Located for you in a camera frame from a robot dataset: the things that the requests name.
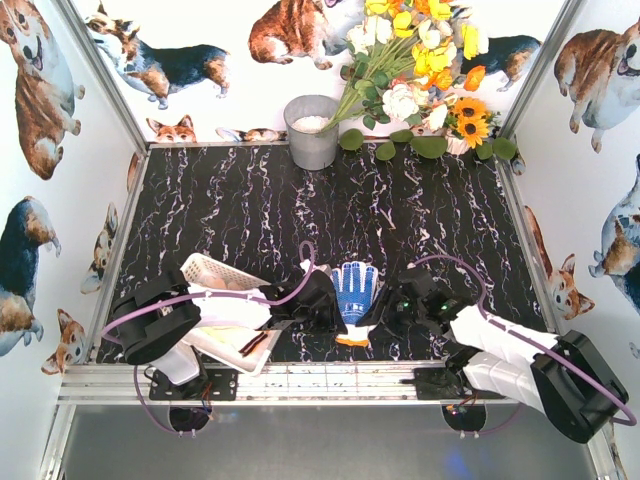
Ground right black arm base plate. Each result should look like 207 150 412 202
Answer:
400 362 504 401

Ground white perforated storage basket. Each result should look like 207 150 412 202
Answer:
181 253 281 376

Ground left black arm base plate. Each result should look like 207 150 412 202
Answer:
144 368 238 401

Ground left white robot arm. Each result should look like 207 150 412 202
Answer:
102 270 347 387

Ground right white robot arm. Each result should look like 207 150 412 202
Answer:
344 266 637 444

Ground grey metal bucket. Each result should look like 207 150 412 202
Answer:
283 95 339 171

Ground aluminium front frame rail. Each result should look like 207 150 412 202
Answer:
57 360 599 406

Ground cream glove red cuff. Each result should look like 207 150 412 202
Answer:
194 297 270 358

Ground blue dotted glove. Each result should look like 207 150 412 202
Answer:
332 261 379 347

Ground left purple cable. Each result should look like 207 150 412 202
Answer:
99 241 317 437

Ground artificial flower bouquet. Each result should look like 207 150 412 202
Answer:
321 1 535 160

